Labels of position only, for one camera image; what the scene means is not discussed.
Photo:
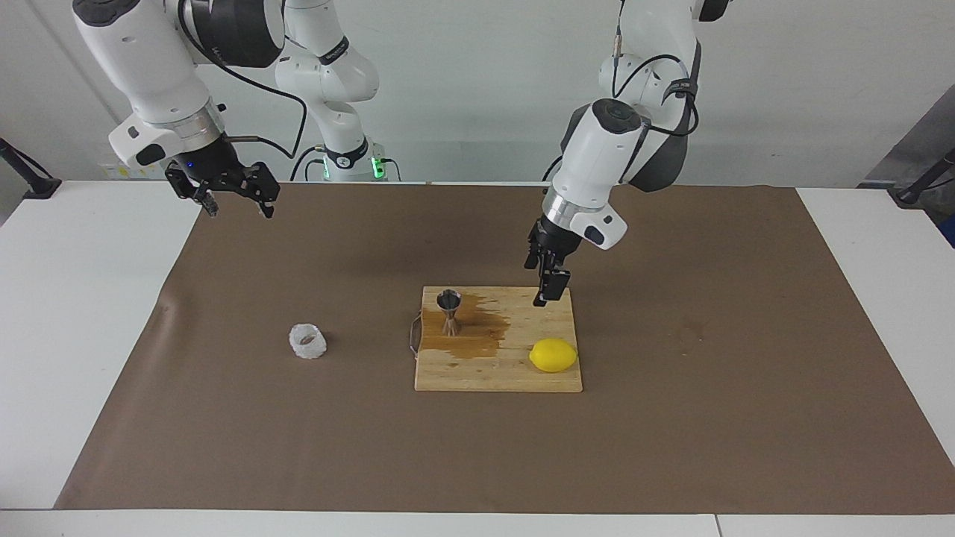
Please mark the clear textured plastic cup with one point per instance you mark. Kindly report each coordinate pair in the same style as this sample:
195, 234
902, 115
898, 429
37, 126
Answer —
307, 343

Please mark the brown paper table mat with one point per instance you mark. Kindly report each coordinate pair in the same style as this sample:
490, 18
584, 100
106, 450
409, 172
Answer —
477, 447

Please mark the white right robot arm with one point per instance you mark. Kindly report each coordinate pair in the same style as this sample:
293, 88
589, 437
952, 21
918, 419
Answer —
149, 60

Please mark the yellow lemon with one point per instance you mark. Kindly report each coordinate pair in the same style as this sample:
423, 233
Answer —
553, 355

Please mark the dark grey panel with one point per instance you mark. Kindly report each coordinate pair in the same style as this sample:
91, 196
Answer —
914, 142

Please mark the steel cocktail jigger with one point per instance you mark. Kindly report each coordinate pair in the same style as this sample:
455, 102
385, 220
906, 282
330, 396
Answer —
449, 302

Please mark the white wall socket strip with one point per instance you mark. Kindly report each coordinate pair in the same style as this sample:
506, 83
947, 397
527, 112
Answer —
134, 171

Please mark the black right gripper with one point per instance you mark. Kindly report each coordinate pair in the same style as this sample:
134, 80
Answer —
213, 171

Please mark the wooden cutting board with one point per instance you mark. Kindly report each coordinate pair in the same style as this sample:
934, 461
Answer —
492, 369

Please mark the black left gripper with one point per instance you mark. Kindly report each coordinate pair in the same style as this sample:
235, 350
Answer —
550, 246

